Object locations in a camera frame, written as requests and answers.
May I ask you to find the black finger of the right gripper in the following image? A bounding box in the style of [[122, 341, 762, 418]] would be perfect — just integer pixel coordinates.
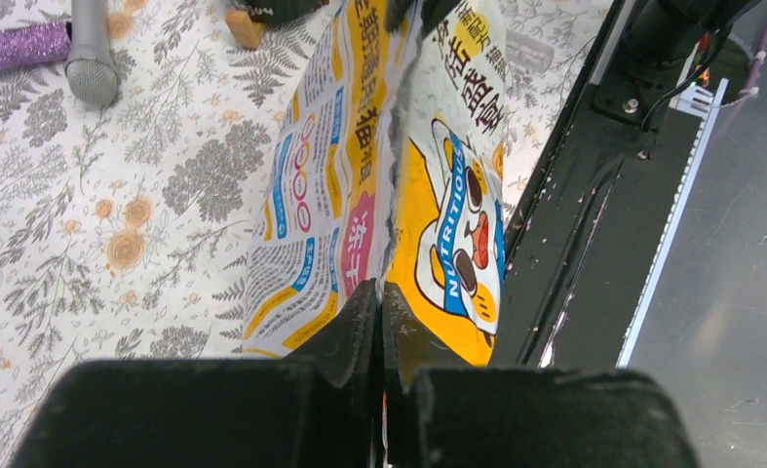
[[385, 0, 416, 32], [421, 0, 461, 36]]

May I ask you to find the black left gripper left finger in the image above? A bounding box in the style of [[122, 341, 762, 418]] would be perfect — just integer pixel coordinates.
[[11, 280, 381, 467]]

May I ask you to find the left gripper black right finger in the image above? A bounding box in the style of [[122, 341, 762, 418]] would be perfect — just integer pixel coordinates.
[[381, 283, 700, 467]]

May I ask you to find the pet food bag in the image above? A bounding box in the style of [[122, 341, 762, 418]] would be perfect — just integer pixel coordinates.
[[237, 1, 506, 366]]

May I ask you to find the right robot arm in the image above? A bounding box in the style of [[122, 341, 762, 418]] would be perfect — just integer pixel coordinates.
[[385, 1, 761, 76]]

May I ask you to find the black bowl paw print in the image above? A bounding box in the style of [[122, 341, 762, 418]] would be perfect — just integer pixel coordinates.
[[230, 0, 329, 24]]

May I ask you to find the wooden bowl stand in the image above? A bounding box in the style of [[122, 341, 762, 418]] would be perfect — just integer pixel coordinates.
[[225, 8, 267, 50]]

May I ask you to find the grey microphone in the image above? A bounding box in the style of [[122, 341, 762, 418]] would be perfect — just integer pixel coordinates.
[[64, 0, 120, 107]]

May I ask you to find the purple glitter microphone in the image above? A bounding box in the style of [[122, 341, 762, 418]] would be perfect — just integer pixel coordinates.
[[0, 21, 72, 72]]

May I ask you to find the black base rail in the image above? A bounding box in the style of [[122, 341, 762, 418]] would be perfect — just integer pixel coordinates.
[[490, 1, 738, 369]]

